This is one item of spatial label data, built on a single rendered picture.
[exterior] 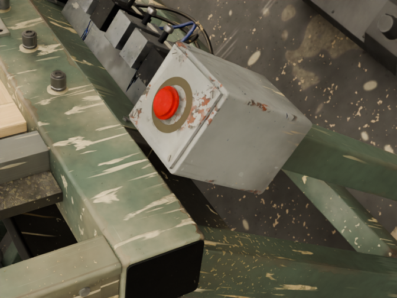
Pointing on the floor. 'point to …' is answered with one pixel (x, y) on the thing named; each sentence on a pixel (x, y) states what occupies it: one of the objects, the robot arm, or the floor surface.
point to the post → (345, 162)
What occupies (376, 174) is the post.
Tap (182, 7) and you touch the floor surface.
